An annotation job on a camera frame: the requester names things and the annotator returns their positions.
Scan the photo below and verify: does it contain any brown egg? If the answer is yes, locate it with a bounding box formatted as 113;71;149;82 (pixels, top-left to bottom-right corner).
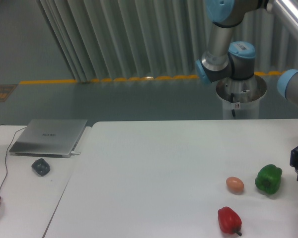
226;177;244;194

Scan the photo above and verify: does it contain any grey pleated curtain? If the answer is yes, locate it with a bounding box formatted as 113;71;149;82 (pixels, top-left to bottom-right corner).
38;0;298;82

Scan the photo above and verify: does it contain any green bell pepper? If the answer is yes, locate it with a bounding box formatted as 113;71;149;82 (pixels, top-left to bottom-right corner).
254;164;283;195

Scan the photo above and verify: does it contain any red bell pepper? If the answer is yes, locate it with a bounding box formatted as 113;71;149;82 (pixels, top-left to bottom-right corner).
218;207;242;236

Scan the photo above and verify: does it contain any black mouse cable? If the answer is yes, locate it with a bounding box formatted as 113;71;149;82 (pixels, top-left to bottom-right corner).
0;124;28;197

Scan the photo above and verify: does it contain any silver closed laptop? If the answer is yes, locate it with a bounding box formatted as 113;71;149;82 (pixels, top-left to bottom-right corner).
9;119;87;158

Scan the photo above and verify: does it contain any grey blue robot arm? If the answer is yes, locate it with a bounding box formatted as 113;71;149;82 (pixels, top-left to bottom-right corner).
196;0;298;119

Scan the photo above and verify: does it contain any small black plastic part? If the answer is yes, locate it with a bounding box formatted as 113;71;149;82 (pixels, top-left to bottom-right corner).
31;158;51;177

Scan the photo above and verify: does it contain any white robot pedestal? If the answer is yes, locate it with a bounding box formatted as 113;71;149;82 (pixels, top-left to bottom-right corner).
216;75;267;119

